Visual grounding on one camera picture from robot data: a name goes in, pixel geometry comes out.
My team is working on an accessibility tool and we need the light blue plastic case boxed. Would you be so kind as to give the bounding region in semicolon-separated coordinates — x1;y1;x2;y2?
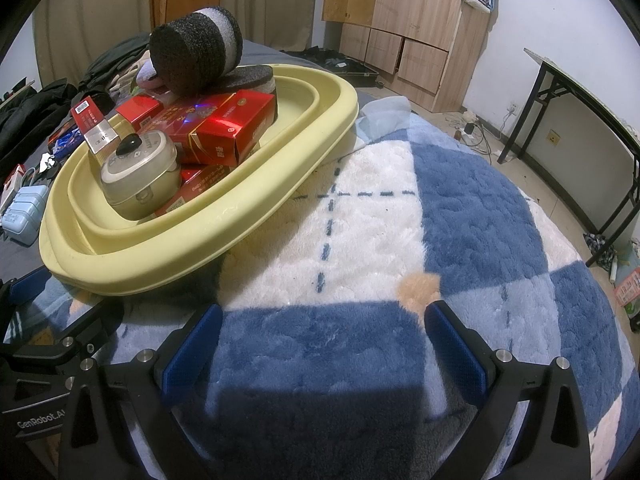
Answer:
0;184;52;247

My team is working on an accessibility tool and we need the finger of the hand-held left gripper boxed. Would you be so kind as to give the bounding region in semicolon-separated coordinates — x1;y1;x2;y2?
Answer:
0;266;52;312
65;300;127;357

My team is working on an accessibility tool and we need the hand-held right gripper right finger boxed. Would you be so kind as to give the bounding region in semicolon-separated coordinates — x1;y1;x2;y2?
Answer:
424;301;593;480

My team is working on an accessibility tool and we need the light blue cloth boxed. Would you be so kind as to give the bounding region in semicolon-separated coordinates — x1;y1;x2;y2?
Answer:
354;97;412;152

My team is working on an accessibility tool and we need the blue white checked blanket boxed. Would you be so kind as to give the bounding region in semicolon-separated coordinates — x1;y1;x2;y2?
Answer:
0;97;630;480

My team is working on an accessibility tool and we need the large red glossy carton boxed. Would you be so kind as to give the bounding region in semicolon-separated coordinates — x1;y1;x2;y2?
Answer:
189;90;279;167

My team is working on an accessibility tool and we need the beige round lidded container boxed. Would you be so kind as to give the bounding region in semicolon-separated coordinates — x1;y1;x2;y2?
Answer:
99;129;183;221

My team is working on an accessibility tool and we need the pink plastic bag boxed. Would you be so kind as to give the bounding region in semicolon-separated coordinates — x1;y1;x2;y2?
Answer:
614;267;640;312

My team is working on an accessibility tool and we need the black suitcase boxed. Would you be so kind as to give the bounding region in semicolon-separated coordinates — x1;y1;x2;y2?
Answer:
289;47;382;87

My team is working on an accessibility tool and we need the pale yellow plastic basin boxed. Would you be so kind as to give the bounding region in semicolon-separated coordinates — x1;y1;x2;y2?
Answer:
38;63;360;297

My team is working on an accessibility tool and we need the long red carton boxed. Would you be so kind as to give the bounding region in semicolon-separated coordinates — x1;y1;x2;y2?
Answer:
149;94;237;147

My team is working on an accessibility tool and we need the black foam disc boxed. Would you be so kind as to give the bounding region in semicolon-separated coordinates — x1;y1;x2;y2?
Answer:
219;64;277;96

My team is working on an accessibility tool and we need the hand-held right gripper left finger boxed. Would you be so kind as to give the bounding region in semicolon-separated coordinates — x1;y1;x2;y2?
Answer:
59;304;224;480

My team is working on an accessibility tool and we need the white power strip with cables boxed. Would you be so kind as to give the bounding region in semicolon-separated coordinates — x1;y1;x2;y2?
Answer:
445;112;501;156

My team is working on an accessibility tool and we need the black folding table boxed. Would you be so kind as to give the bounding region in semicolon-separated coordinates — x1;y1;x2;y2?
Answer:
497;47;640;269

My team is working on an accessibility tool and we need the pile of dark clothes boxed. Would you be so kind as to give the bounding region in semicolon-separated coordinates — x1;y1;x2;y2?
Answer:
0;32;152;162

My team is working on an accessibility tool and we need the small red orange box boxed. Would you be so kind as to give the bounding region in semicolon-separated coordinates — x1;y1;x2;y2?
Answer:
115;94;165;127

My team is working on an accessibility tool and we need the pink fluffy item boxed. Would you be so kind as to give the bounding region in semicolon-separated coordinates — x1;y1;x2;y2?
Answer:
136;59;172;94

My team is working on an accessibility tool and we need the dark patterned cloth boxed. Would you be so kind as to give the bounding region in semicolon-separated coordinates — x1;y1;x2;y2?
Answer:
582;231;619;262

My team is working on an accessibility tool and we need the wooden wardrobe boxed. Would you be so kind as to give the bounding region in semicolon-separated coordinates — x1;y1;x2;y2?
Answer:
322;0;497;114

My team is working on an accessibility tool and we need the black and white foam roll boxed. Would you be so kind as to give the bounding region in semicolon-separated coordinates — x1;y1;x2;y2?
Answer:
148;5;245;97

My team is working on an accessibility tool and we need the beige curtain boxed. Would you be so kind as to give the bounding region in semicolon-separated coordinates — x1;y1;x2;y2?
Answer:
32;0;322;87

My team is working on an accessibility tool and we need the red box with silver end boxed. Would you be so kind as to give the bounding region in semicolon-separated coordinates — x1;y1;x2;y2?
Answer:
71;95;124;157

